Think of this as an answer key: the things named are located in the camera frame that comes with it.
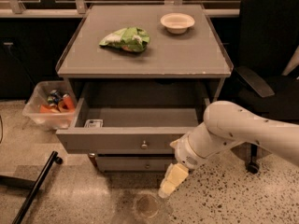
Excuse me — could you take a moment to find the grey top drawer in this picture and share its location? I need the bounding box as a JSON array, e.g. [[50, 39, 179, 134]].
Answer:
[[57, 98, 204, 150]]

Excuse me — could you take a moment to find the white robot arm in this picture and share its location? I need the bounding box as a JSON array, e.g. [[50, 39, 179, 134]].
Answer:
[[158, 101, 299, 198]]

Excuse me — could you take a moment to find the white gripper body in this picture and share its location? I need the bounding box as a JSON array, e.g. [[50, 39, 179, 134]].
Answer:
[[170, 134, 206, 170]]

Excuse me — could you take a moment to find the grey drawer cabinet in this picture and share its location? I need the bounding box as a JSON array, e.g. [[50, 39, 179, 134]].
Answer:
[[55, 4, 235, 173]]

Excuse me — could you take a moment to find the grey middle drawer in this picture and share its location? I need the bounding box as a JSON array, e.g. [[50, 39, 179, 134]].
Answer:
[[67, 148, 174, 155]]

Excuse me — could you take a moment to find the grey drawer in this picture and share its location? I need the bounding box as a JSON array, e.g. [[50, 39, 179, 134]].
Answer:
[[57, 98, 204, 150], [67, 148, 174, 155], [95, 154, 176, 172]]

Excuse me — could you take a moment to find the white paper bowl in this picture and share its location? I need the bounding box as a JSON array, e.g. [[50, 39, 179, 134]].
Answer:
[[160, 13, 195, 35]]

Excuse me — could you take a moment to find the round floor drain cover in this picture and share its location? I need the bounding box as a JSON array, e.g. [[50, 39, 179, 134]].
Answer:
[[135, 194, 160, 218]]

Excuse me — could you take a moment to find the black office chair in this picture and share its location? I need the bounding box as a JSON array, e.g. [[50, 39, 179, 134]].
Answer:
[[216, 0, 299, 175]]

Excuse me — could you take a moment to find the green chip bag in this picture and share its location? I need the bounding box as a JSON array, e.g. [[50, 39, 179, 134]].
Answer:
[[99, 27, 150, 52]]

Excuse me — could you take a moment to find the white packet in drawer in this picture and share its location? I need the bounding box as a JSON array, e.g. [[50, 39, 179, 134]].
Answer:
[[84, 119, 103, 128]]

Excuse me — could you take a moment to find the blue green soda can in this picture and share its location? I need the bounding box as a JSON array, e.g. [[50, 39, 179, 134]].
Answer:
[[47, 90, 63, 105]]

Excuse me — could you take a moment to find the clear plastic bin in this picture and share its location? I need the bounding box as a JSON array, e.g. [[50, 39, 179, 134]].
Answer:
[[22, 81, 74, 130]]

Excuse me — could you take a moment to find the black metal stand leg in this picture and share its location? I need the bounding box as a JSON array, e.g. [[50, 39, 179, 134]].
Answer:
[[0, 151, 63, 224]]

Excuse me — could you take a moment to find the orange soda can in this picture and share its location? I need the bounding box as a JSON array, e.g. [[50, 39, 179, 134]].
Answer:
[[58, 94, 75, 113]]

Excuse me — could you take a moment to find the grey bottom drawer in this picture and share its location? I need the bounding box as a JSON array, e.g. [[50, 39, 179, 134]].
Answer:
[[95, 154, 176, 172]]

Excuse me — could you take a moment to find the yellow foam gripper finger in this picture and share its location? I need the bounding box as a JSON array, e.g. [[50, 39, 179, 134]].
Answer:
[[158, 163, 189, 198]]

